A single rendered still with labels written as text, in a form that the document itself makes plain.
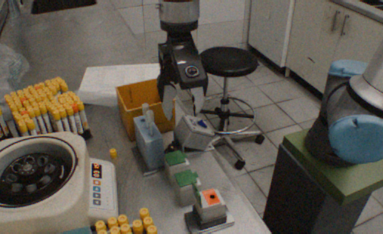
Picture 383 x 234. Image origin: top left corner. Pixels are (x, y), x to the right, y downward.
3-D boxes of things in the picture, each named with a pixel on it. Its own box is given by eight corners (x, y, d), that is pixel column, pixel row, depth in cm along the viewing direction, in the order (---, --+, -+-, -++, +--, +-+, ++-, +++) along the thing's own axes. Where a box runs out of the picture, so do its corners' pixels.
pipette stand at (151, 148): (171, 167, 78) (169, 135, 72) (143, 176, 75) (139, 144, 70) (157, 143, 85) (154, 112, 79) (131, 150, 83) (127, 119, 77)
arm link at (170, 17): (204, 1, 54) (158, 4, 53) (204, 26, 57) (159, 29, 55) (193, -9, 60) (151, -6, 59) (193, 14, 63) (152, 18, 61)
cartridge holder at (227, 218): (234, 224, 64) (235, 214, 62) (192, 238, 62) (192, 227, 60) (223, 205, 68) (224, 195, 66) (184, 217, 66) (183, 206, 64)
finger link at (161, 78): (175, 99, 68) (183, 61, 63) (176, 104, 66) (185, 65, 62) (152, 98, 66) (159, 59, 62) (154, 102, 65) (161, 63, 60)
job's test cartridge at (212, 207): (224, 221, 63) (226, 201, 60) (201, 228, 62) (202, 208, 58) (215, 206, 66) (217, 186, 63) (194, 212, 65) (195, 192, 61)
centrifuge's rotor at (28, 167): (71, 215, 59) (61, 189, 55) (-6, 224, 57) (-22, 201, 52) (75, 161, 72) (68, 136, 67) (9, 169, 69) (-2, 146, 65)
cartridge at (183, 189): (201, 201, 69) (201, 180, 65) (180, 207, 68) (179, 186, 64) (193, 188, 72) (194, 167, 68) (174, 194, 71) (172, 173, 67)
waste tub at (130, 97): (177, 129, 90) (175, 99, 84) (130, 142, 86) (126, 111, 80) (161, 105, 100) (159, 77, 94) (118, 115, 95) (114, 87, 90)
